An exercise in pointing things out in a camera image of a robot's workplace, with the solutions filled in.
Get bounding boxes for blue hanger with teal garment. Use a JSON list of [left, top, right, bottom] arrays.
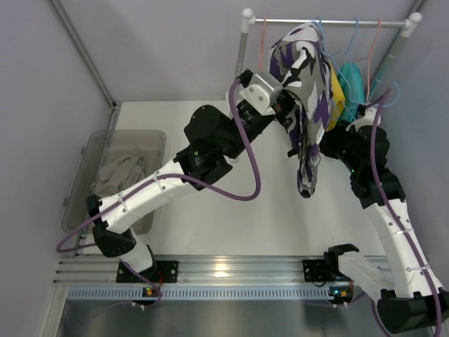
[[330, 17, 366, 117]]

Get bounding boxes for grey trousers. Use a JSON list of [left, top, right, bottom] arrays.
[[92, 154, 147, 197]]

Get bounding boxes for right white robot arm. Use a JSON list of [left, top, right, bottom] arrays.
[[320, 124, 448, 333]]

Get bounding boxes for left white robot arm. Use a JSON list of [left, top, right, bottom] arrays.
[[87, 91, 294, 273]]

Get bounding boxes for purple patterned garment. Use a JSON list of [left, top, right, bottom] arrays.
[[268, 22, 333, 198]]

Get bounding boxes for blue hanger with patterned garment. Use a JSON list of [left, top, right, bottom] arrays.
[[366, 81, 402, 108]]

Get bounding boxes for white metal clothes rack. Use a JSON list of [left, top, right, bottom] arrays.
[[235, 6, 422, 99]]

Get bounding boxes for yellow garment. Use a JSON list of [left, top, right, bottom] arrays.
[[326, 62, 345, 131]]

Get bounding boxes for aluminium mounting rail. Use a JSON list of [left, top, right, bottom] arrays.
[[53, 255, 436, 286]]

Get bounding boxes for blue hanger with yellow garment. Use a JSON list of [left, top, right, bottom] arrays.
[[317, 18, 346, 110]]

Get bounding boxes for far right pink hanger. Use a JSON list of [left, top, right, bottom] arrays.
[[356, 18, 382, 103]]

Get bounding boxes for grey slotted cable duct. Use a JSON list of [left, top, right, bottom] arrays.
[[67, 286, 335, 300]]

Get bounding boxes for teal garment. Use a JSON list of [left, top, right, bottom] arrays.
[[337, 62, 366, 123]]

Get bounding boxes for grey plastic bin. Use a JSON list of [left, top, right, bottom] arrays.
[[62, 130, 166, 232]]

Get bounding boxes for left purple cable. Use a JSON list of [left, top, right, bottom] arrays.
[[55, 77, 262, 310]]

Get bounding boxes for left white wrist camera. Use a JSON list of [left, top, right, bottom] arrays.
[[239, 72, 283, 116]]

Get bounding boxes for pink wire hanger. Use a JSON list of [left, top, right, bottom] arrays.
[[258, 16, 267, 72]]

